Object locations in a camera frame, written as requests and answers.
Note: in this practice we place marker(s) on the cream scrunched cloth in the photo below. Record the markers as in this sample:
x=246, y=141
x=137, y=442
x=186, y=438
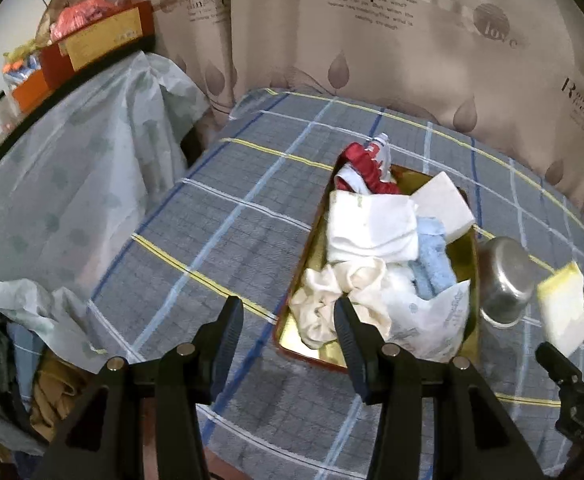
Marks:
x=322, y=300

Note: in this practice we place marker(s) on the red tin box gold interior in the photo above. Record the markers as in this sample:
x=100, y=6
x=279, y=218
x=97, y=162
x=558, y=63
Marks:
x=289, y=337

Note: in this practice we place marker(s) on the stainless steel bowl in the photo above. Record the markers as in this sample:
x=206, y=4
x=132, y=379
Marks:
x=506, y=280

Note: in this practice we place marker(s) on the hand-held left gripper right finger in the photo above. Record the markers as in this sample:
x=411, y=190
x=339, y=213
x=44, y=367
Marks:
x=351, y=350

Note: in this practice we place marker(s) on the red and yellow box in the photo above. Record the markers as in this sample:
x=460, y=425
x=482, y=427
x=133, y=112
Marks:
x=102, y=35

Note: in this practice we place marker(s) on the pink plastic bag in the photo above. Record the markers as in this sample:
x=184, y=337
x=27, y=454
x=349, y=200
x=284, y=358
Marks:
x=79, y=15

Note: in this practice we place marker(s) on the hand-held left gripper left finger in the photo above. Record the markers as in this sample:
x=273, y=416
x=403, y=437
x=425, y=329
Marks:
x=224, y=350

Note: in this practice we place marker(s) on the beige leaf print curtain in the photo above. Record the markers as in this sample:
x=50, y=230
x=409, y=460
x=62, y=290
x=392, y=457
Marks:
x=421, y=60

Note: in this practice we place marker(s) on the orange box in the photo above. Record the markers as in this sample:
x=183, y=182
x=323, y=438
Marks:
x=32, y=90

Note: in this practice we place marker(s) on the white fluffy slipper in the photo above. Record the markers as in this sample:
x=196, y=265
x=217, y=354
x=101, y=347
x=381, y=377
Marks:
x=399, y=280

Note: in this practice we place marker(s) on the blue cloth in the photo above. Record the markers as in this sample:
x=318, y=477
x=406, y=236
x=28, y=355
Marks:
x=24, y=355

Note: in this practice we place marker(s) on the light blue towel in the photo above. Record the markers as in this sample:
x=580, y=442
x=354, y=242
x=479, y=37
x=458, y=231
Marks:
x=434, y=260

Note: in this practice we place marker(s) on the large white sponge block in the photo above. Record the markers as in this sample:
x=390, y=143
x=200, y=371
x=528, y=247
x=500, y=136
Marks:
x=446, y=205

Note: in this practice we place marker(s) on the red and white cloth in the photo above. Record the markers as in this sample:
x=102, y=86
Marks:
x=366, y=170

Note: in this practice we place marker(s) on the yellow plastic bag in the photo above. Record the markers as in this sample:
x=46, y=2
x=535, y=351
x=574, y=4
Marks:
x=22, y=52

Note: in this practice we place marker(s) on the translucent plastic cover sheet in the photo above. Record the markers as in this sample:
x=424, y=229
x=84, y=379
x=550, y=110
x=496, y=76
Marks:
x=72, y=175

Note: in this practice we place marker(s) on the mustard brown cloth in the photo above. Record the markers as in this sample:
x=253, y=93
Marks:
x=57, y=395

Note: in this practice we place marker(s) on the white printed paper packet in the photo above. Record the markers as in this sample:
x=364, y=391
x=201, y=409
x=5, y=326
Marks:
x=431, y=320

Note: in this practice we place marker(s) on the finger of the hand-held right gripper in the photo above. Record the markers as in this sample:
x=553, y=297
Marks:
x=554, y=360

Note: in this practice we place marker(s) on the yellow and white sponge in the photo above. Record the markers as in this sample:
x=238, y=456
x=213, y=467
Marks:
x=564, y=310

